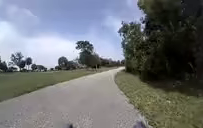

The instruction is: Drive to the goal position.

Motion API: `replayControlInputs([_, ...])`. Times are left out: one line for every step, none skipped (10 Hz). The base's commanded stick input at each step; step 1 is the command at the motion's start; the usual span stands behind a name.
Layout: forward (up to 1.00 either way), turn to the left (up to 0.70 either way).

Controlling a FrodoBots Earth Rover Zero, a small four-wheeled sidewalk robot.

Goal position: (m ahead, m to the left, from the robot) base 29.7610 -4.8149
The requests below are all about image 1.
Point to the row of distant trees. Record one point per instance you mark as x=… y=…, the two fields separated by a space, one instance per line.
x=85 y=55

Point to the grey asphalt path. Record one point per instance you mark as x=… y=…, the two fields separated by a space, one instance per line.
x=85 y=100

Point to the robot's own part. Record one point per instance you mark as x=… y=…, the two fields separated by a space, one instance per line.
x=70 y=126
x=139 y=125

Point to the grass verge with dry patches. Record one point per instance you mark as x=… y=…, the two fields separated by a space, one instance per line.
x=162 y=106

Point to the dense dark green wood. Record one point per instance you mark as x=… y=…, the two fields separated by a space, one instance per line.
x=175 y=43

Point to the green grass field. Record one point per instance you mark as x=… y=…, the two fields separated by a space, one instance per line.
x=19 y=83

